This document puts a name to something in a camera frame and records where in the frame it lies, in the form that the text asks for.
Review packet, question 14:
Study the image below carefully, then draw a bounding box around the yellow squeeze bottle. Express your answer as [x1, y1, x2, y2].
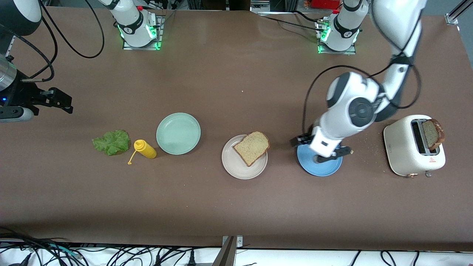
[127, 139, 157, 165]

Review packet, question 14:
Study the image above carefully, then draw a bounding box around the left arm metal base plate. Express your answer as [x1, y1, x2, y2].
[317, 20, 357, 55]

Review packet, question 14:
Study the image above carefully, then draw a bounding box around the beige round plate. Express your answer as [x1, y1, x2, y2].
[222, 134, 268, 180]

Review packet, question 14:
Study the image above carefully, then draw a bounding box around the red box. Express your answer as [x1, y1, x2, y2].
[312, 0, 341, 10]

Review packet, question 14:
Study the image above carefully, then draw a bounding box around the metal corner bracket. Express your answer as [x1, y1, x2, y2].
[211, 235, 244, 266]

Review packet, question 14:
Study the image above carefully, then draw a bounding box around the green round plate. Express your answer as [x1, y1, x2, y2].
[156, 113, 201, 155]

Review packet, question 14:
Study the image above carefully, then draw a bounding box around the black base cable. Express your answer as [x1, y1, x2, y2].
[255, 10, 329, 34]

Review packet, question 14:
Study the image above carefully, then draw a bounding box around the light bread slice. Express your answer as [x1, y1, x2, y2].
[234, 131, 270, 167]

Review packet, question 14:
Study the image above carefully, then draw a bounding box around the green lettuce leaf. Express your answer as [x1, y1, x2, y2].
[92, 129, 130, 156]

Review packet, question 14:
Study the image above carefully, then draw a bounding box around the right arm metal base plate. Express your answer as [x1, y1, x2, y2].
[123, 15, 164, 51]

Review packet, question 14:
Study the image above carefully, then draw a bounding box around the teal cable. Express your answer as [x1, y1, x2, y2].
[47, 244, 80, 258]

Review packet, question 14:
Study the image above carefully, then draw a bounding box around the blue round plate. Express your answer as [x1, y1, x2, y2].
[297, 143, 343, 177]

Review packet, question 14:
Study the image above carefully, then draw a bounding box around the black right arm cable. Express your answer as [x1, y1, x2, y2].
[15, 0, 105, 82]

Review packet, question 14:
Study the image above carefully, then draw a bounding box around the white two-slot toaster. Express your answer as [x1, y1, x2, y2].
[383, 115, 446, 178]

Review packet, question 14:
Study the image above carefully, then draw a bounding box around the dark-crust bread slice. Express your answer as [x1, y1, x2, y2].
[421, 118, 446, 150]

